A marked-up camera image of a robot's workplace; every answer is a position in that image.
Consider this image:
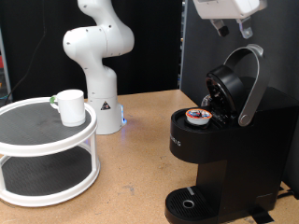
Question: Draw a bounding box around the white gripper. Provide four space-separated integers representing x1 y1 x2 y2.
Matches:
192 0 268 40

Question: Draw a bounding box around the white coffee pod orange lid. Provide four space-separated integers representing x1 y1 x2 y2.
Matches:
185 107 213 126

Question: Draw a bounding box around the black Keurig coffee machine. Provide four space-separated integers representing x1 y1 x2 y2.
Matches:
164 43 299 224

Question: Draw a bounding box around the dark grey partition panel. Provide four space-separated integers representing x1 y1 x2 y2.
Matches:
179 0 299 200

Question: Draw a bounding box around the black backdrop curtain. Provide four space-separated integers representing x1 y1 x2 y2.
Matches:
0 0 183 104

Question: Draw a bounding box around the black tape piece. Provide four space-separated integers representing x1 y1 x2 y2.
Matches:
249 207 276 224

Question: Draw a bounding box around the white two-tier turntable shelf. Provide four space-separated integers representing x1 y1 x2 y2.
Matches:
0 96 101 208

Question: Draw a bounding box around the grey metal pole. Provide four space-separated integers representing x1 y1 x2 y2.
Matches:
0 26 13 104

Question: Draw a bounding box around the black power cable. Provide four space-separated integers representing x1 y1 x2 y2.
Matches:
276 186 295 200

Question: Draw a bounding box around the white mug green taped handle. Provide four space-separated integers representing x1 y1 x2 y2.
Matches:
50 89 87 128

